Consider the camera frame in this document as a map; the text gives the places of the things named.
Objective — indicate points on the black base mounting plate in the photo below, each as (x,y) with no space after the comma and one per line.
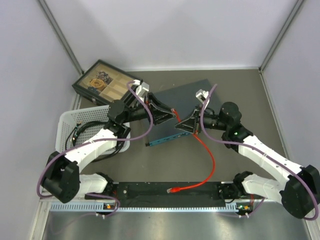
(155,195)

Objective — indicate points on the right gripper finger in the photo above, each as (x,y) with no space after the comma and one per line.
(192,129)
(192,118)

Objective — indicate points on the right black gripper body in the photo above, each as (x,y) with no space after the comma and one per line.
(212,121)

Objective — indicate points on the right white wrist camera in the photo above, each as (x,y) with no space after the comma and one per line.
(202,95)

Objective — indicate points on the white slotted cable duct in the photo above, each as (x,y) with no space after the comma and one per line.
(104,207)

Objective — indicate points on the aluminium frame rail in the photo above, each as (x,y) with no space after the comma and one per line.
(256,185)

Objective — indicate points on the black compartment jewelry box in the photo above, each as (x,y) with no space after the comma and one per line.
(103,83)

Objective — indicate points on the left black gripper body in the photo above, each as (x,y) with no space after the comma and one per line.
(137,113)

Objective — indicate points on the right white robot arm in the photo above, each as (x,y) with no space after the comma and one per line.
(295,187)

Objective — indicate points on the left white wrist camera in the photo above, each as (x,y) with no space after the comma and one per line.
(142,88)

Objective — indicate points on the white perforated plastic basket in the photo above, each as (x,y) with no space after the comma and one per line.
(68,121)

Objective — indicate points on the dark blue network switch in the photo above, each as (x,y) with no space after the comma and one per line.
(183,100)

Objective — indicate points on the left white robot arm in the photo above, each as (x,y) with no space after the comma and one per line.
(62,176)

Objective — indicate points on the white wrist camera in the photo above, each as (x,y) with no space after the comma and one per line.
(142,88)
(202,95)

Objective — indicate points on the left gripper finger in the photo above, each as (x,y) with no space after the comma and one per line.
(156,105)
(159,118)

